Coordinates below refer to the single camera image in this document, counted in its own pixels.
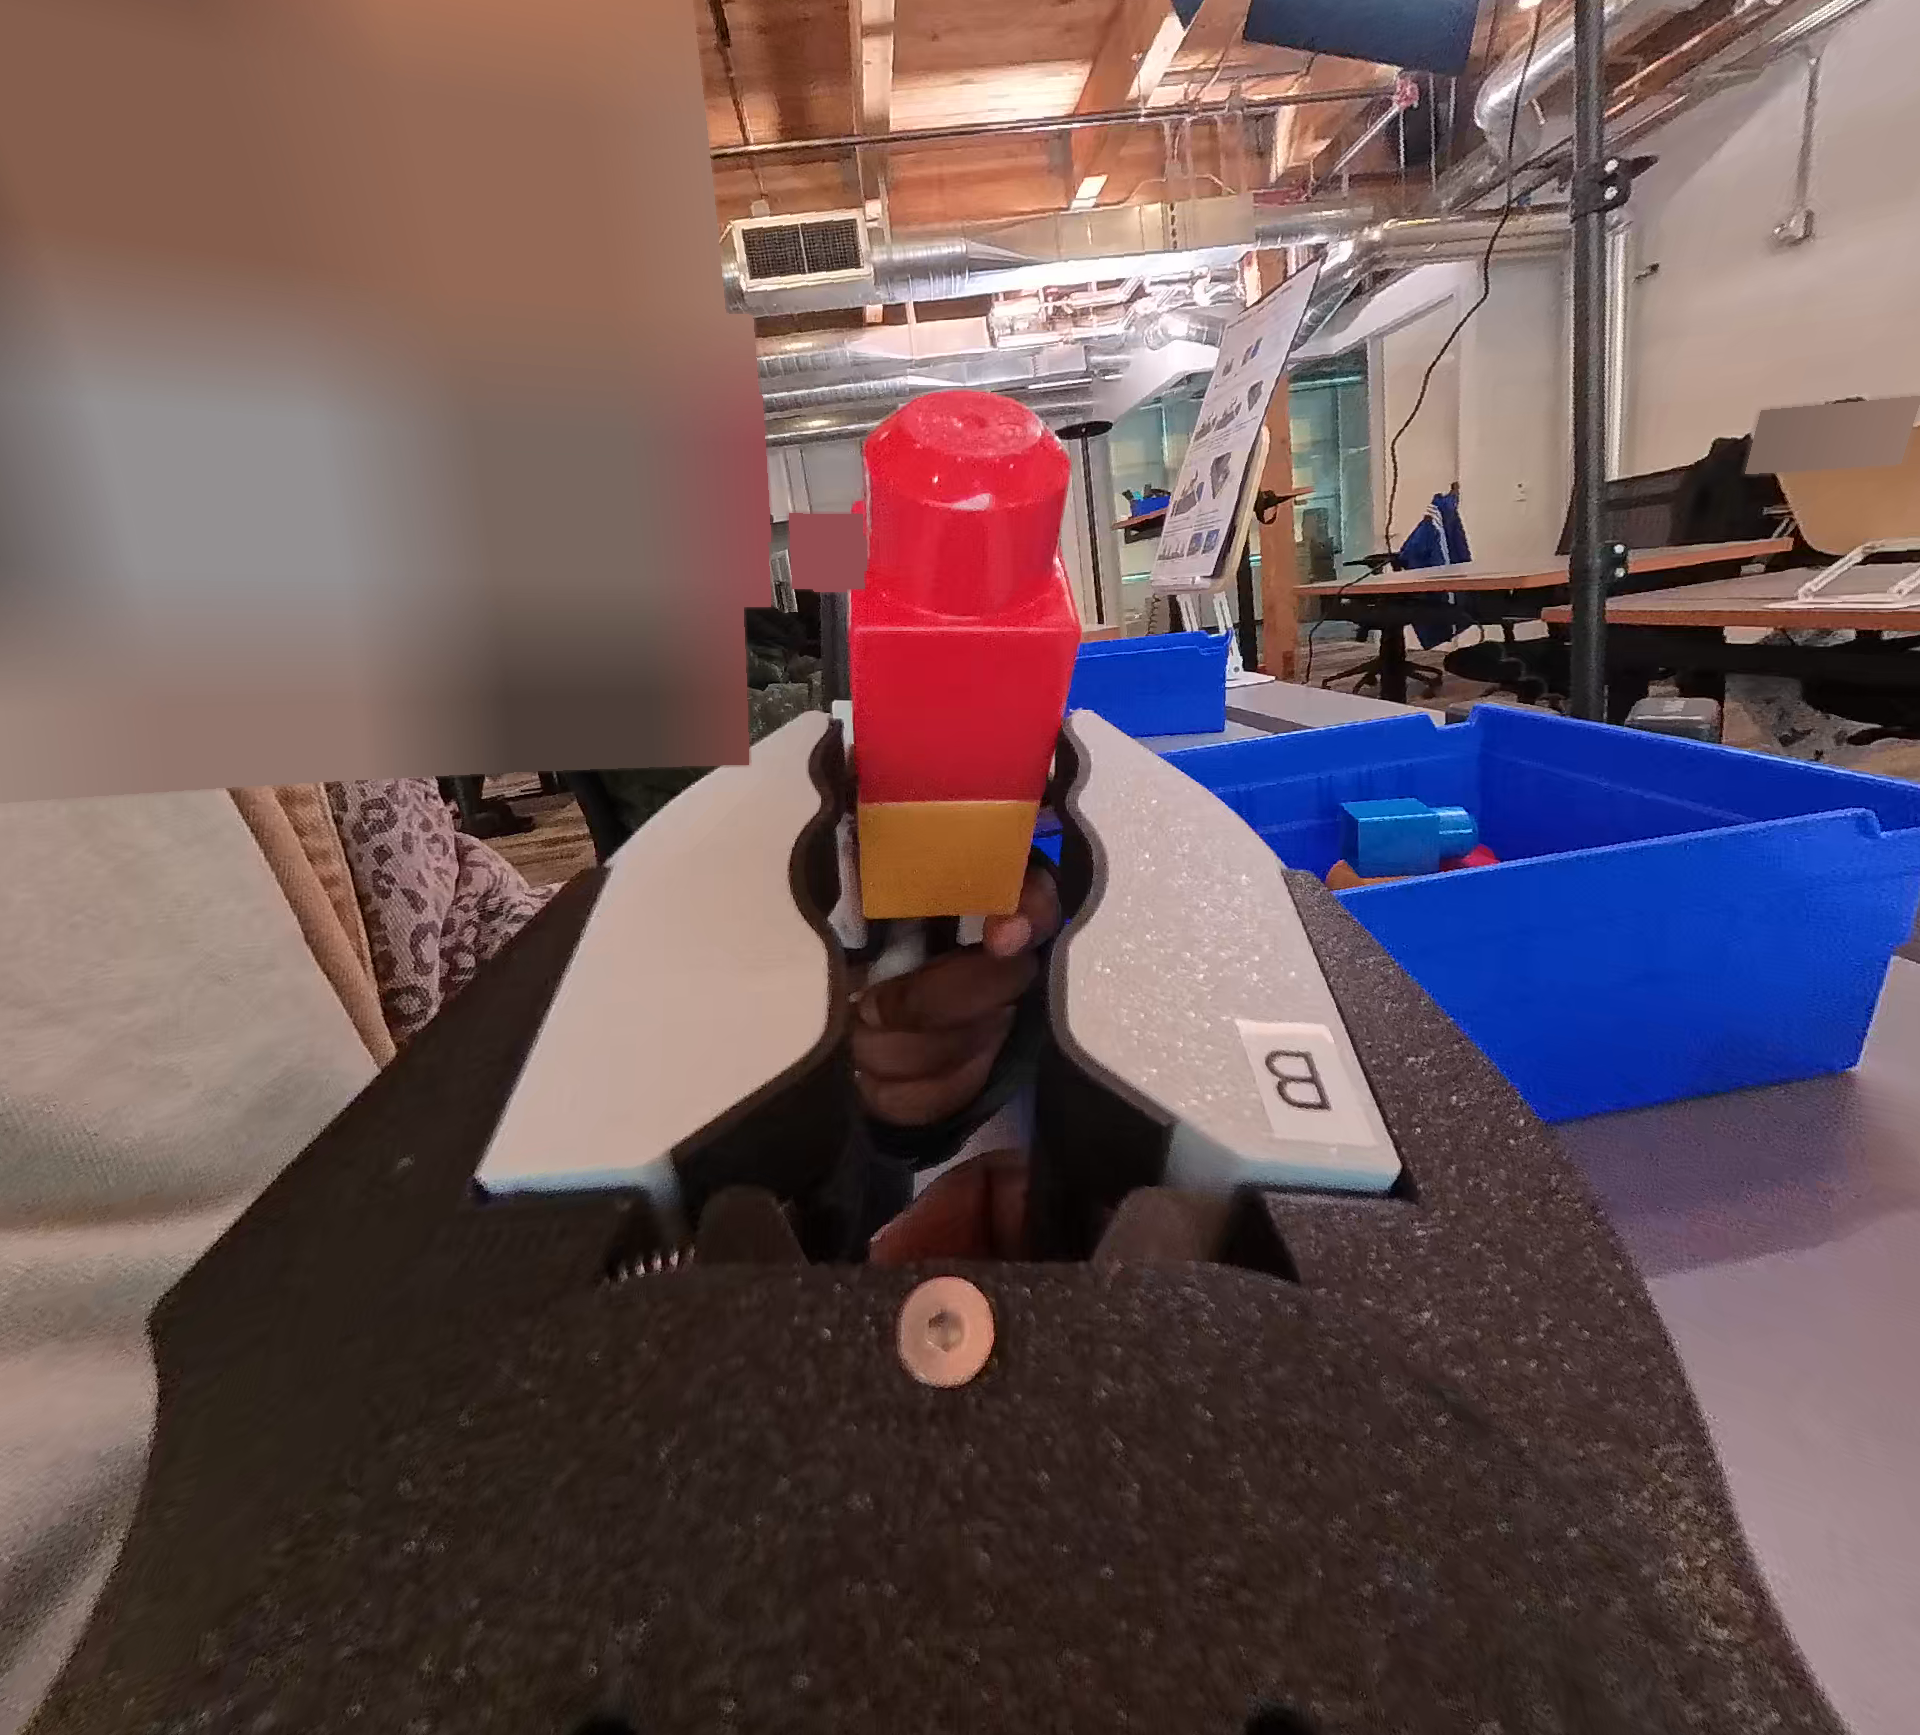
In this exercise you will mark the black floor lamp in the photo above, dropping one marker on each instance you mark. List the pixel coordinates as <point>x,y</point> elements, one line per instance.
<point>1088,430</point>

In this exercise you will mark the silver ventilation duct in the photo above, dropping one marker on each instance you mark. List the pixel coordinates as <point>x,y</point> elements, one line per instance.
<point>961,264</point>

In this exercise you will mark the wooden easel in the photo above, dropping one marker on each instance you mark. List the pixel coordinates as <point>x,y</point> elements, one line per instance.
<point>1278,550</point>

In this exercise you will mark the instruction poster on wooden board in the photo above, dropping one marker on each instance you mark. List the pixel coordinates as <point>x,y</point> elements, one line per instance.
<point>1238,430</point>

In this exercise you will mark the blue striped jacket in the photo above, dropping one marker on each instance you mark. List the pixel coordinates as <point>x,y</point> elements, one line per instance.
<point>1437,558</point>

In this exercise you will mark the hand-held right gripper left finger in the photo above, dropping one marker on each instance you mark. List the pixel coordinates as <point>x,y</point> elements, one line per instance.
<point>674,985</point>

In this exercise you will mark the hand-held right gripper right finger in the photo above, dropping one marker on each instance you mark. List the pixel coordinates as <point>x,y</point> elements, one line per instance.
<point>1201,969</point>

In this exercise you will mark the white air vent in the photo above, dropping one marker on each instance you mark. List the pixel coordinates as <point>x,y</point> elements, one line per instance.
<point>802,250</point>

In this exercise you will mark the blue plastic bin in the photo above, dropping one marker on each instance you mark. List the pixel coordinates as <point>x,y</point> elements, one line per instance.
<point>1620,969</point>
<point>1154,685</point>

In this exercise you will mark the person's left hand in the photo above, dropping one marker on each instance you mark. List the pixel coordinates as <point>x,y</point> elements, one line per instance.
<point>939,1037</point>

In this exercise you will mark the yellow toy block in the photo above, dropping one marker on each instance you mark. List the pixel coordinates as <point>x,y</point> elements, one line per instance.
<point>945,857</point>

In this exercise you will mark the black light stand pole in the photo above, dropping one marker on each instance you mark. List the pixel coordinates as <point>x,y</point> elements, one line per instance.
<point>1590,340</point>

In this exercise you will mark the red toy block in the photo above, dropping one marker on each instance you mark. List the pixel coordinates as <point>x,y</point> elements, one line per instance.
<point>961,669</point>

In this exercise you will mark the wooden desk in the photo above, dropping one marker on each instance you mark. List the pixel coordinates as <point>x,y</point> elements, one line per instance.
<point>1651,558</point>

